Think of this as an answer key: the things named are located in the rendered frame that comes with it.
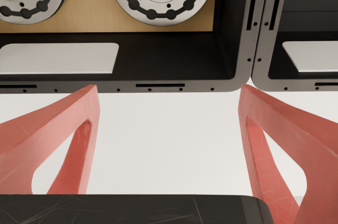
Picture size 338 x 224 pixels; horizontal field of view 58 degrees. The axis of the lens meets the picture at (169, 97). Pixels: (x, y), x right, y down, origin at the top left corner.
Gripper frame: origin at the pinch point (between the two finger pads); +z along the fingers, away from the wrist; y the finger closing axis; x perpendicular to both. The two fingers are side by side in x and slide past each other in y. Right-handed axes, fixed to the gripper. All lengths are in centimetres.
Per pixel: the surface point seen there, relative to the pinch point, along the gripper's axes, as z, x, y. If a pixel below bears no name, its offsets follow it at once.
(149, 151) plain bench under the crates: 37, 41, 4
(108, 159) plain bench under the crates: 37, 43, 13
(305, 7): 23.7, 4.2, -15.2
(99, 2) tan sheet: 23.5, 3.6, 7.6
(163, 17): 20.4, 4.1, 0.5
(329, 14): 23.6, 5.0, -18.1
